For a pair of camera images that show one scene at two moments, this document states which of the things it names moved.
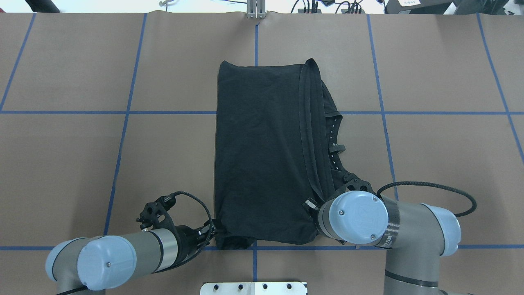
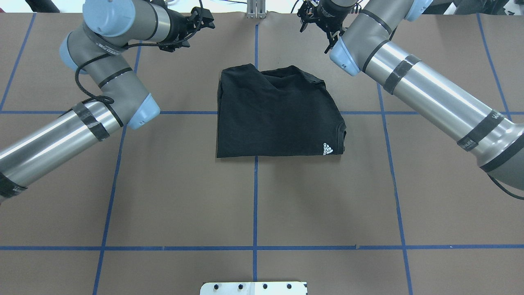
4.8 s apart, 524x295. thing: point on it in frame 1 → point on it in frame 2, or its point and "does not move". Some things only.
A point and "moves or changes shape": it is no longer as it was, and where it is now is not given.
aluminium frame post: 256,9 does not move
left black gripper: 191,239 → 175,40
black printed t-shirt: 276,159 moves or changes shape
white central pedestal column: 254,288 does not move
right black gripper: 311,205 → 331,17
